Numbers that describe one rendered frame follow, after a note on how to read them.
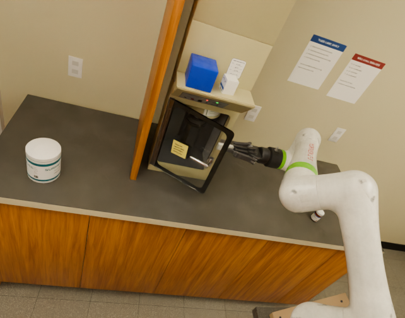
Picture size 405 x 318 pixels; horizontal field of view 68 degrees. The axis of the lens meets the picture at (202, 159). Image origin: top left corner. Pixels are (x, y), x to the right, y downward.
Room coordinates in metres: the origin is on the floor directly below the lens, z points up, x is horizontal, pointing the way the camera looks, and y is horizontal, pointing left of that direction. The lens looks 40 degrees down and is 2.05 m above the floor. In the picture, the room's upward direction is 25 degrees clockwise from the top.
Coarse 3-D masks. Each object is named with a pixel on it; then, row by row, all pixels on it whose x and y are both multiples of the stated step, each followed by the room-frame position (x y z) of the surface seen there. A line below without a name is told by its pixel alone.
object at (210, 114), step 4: (192, 108) 1.16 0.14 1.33; (196, 108) 1.16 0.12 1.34; (200, 108) 1.16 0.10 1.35; (200, 112) 1.16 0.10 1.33; (204, 112) 1.16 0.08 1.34; (208, 112) 1.17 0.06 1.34; (212, 112) 1.18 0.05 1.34; (216, 112) 1.20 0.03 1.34; (208, 116) 1.17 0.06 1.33; (212, 116) 1.18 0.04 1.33; (216, 116) 1.20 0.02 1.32
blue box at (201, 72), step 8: (192, 56) 1.06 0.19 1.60; (200, 56) 1.09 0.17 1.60; (192, 64) 1.00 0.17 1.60; (200, 64) 1.02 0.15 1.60; (208, 64) 1.05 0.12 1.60; (216, 64) 1.08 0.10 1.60; (192, 72) 0.99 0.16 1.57; (200, 72) 1.00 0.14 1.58; (208, 72) 1.01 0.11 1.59; (216, 72) 1.02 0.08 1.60; (192, 80) 1.00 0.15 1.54; (200, 80) 1.01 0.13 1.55; (208, 80) 1.02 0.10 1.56; (200, 88) 1.01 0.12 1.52; (208, 88) 1.02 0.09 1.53
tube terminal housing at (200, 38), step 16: (192, 32) 1.09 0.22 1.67; (208, 32) 1.11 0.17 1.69; (224, 32) 1.12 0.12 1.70; (192, 48) 1.09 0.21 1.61; (208, 48) 1.11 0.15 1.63; (224, 48) 1.13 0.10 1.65; (240, 48) 1.15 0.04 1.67; (256, 48) 1.17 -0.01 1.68; (176, 64) 1.15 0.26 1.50; (224, 64) 1.14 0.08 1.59; (256, 64) 1.18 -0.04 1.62; (240, 80) 1.17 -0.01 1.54; (224, 112) 1.17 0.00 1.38
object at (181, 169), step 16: (176, 112) 1.07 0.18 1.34; (192, 112) 1.06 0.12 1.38; (176, 128) 1.06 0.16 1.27; (192, 128) 1.05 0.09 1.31; (208, 128) 1.05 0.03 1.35; (224, 128) 1.04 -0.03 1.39; (192, 144) 1.05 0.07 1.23; (208, 144) 1.04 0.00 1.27; (224, 144) 1.03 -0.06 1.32; (160, 160) 1.07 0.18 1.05; (176, 160) 1.06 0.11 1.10; (176, 176) 1.05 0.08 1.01; (192, 176) 1.04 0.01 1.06; (208, 176) 1.03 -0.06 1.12
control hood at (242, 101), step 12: (180, 72) 1.08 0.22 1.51; (180, 84) 0.99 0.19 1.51; (216, 84) 1.12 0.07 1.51; (204, 96) 1.02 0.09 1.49; (216, 96) 1.03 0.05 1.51; (228, 96) 1.07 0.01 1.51; (240, 96) 1.11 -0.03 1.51; (228, 108) 1.12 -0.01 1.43; (240, 108) 1.10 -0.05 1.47; (252, 108) 1.08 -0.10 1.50
